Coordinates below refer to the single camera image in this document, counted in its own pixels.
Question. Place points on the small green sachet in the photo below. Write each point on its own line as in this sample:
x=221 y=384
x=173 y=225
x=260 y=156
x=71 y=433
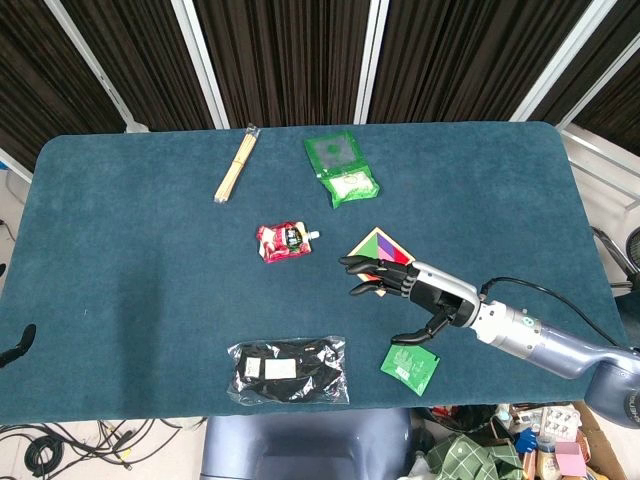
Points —
x=410 y=367

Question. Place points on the pink paper box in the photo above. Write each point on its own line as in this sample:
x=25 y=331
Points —
x=570 y=457

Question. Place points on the teal table cloth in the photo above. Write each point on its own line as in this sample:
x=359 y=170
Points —
x=150 y=250

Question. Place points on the black garment in clear bag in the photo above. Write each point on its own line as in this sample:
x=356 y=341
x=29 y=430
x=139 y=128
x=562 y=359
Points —
x=300 y=380

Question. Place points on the blue silver right robot arm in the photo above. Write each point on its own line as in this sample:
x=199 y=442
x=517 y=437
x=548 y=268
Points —
x=550 y=345

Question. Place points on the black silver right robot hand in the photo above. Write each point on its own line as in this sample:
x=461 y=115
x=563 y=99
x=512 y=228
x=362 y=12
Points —
x=440 y=292

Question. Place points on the green plaid cloth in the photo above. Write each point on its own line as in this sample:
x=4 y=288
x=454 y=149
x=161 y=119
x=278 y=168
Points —
x=470 y=457

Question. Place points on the bundle of wooden chopsticks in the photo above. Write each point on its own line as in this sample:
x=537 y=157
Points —
x=235 y=167

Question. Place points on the wooden tangram puzzle tray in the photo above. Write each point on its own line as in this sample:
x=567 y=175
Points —
x=380 y=245

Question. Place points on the large green snack package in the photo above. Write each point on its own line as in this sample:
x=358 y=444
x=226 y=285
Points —
x=350 y=187

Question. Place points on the black office chair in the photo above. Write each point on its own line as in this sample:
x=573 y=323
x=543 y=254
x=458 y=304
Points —
x=617 y=255

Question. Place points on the blue robot torso base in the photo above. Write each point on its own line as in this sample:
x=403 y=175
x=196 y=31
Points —
x=300 y=445

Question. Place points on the red drink pouch with spout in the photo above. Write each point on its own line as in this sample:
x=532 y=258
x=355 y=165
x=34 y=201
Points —
x=280 y=242

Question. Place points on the black folding partition screen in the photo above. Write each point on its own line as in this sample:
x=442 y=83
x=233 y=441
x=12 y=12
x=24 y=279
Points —
x=300 y=60

